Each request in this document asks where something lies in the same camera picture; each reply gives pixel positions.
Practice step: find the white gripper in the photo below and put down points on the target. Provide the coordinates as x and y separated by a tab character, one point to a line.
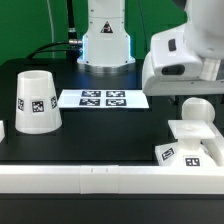
171	68

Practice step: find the white lamp bulb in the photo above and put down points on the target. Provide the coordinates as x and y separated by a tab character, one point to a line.
198	109

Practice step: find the white lamp base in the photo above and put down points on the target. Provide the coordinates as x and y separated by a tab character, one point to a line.
187	151

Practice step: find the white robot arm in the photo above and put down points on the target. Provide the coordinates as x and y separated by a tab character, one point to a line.
107	46

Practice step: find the white lamp shade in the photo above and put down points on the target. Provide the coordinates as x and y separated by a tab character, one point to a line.
37	110

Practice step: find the white marker sheet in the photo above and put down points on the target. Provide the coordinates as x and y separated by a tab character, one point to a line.
134	99

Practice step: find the white right fence bar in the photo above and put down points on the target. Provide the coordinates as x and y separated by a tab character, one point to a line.
215	146

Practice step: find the white left fence piece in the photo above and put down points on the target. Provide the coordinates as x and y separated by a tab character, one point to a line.
2	132

